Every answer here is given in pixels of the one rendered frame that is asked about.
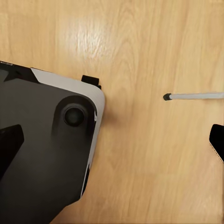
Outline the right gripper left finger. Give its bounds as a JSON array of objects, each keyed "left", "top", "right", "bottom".
[{"left": 0, "top": 124, "right": 24, "bottom": 180}]

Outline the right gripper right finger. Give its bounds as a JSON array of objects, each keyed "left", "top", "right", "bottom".
[{"left": 209, "top": 124, "right": 224, "bottom": 161}]

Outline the camera tripod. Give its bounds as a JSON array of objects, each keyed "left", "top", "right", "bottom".
[{"left": 163, "top": 92, "right": 224, "bottom": 101}]

